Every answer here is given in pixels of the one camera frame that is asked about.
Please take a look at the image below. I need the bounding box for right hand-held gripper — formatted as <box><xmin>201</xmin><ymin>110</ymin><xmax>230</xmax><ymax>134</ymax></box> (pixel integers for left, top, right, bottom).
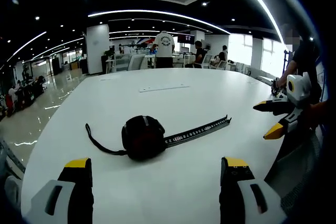
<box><xmin>253</xmin><ymin>71</ymin><xmax>312</xmax><ymax>141</ymax></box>

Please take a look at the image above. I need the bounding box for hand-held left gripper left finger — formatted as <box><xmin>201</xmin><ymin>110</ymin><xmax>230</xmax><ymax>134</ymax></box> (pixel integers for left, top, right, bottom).
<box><xmin>22</xmin><ymin>157</ymin><xmax>95</xmax><ymax>224</ymax></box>

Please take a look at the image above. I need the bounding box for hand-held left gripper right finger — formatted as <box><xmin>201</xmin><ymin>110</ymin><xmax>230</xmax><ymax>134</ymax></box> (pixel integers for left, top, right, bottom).
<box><xmin>219</xmin><ymin>156</ymin><xmax>289</xmax><ymax>224</ymax></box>

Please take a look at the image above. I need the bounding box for black tape measure with strap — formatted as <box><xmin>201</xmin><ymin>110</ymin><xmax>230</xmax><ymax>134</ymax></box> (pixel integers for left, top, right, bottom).
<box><xmin>85</xmin><ymin>114</ymin><xmax>232</xmax><ymax>161</ymax></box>

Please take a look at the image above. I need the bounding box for person's right forearm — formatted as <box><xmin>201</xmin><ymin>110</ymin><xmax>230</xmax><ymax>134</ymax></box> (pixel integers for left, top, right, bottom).
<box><xmin>306</xmin><ymin>100</ymin><xmax>330</xmax><ymax>134</ymax></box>

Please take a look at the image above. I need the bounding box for black device on table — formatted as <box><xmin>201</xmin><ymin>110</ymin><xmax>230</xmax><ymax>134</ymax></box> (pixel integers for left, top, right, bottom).
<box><xmin>270</xmin><ymin>78</ymin><xmax>283</xmax><ymax>97</ymax></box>

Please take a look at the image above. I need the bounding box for grey mesh chair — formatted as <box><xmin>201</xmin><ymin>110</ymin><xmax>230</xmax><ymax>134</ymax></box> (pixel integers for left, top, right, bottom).
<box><xmin>265</xmin><ymin>129</ymin><xmax>325</xmax><ymax>214</ymax></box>

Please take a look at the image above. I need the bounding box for white office chair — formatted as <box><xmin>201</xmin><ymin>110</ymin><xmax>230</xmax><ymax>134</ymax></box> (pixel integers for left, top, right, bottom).
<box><xmin>126</xmin><ymin>54</ymin><xmax>148</xmax><ymax>71</ymax></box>
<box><xmin>201</xmin><ymin>53</ymin><xmax>214</xmax><ymax>69</ymax></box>

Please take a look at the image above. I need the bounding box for hanging dark screen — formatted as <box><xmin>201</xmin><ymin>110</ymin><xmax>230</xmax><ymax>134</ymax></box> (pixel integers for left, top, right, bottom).
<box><xmin>176</xmin><ymin>33</ymin><xmax>196</xmax><ymax>44</ymax></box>

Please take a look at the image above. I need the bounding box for green potted plant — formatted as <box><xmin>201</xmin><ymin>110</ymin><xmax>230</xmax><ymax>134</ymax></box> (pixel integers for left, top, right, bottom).
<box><xmin>103</xmin><ymin>47</ymin><xmax>116</xmax><ymax>60</ymax></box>

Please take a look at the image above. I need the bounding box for white table cable cover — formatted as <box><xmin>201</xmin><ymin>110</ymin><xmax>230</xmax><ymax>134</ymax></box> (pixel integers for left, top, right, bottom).
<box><xmin>138</xmin><ymin>85</ymin><xmax>191</xmax><ymax>93</ymax></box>

